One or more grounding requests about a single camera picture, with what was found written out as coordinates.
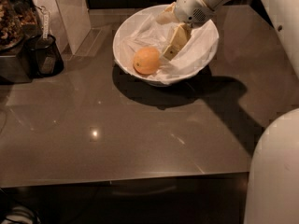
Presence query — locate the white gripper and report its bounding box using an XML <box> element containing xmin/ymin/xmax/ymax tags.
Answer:
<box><xmin>156</xmin><ymin>0</ymin><xmax>214</xmax><ymax>61</ymax></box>

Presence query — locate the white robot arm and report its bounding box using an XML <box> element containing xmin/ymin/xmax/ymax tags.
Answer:
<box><xmin>157</xmin><ymin>0</ymin><xmax>299</xmax><ymax>224</ymax></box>

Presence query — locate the white cloth in bowl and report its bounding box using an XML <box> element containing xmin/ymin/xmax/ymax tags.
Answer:
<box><xmin>113</xmin><ymin>14</ymin><xmax>219</xmax><ymax>87</ymax></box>

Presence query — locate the white bowl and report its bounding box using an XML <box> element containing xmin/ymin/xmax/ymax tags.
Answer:
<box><xmin>113</xmin><ymin>5</ymin><xmax>219</xmax><ymax>87</ymax></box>

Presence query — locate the orange fruit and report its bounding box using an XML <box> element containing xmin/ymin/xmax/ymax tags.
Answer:
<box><xmin>133</xmin><ymin>47</ymin><xmax>161</xmax><ymax>75</ymax></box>

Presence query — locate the white rectangular pillar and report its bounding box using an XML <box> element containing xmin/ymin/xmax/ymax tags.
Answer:
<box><xmin>33</xmin><ymin>0</ymin><xmax>91</xmax><ymax>54</ymax></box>

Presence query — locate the white paper tag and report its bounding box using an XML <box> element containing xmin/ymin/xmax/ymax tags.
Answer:
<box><xmin>39</xmin><ymin>6</ymin><xmax>50</xmax><ymax>40</ymax></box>

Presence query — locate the black glass jar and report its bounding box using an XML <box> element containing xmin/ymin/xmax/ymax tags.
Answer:
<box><xmin>25</xmin><ymin>35</ymin><xmax>64</xmax><ymax>77</ymax></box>

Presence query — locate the dark metal box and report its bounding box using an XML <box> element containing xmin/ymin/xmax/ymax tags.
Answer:
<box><xmin>0</xmin><ymin>42</ymin><xmax>32</xmax><ymax>85</ymax></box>

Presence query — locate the striped cloth on floor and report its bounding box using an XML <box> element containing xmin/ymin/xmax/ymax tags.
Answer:
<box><xmin>1</xmin><ymin>206</ymin><xmax>41</xmax><ymax>224</ymax></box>

